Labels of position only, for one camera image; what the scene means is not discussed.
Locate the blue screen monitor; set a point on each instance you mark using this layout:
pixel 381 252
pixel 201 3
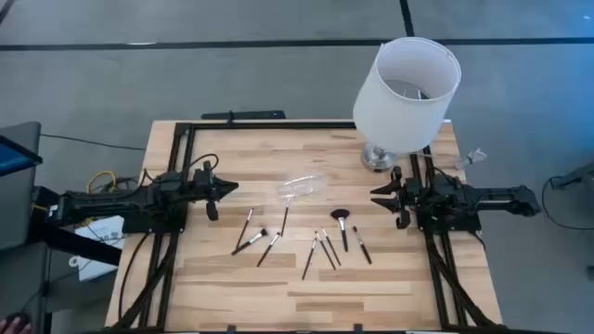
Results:
pixel 14 155

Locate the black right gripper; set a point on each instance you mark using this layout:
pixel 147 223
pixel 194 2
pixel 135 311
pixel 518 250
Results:
pixel 408 195

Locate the clear acrylic brush organizer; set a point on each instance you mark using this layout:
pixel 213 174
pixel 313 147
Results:
pixel 301 185

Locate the grey stand leg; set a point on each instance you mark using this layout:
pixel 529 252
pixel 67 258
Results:
pixel 575 176

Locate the black fan makeup brush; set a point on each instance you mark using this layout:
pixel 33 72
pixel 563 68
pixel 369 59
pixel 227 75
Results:
pixel 342 227

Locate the thin black makeup brush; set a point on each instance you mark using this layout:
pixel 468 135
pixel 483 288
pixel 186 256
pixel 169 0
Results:
pixel 269 249
pixel 362 246
pixel 284 220
pixel 331 247
pixel 244 228
pixel 309 260
pixel 326 251

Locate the black aluminium table frame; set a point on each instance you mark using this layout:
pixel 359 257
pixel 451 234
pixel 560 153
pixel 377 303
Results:
pixel 278 125

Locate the black table clamp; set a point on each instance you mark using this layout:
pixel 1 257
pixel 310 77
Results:
pixel 231 328
pixel 357 328

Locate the black stand beam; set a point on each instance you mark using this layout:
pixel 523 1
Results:
pixel 79 241

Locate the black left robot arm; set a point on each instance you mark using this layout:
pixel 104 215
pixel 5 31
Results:
pixel 116 204

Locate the fluffy round-head makeup brush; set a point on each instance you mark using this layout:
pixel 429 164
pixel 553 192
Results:
pixel 250 241

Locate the white printed paper sheet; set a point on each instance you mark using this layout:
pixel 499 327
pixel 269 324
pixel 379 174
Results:
pixel 99 241

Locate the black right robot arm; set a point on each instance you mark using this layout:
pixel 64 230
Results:
pixel 487 197

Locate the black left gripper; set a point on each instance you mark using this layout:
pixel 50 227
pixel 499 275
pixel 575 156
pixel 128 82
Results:
pixel 204 185

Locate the white shade silver table lamp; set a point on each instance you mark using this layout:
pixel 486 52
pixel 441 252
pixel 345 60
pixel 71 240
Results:
pixel 404 111

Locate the black flat bar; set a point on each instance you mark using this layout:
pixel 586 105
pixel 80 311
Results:
pixel 246 114

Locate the person's hand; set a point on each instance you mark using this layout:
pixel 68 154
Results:
pixel 14 326

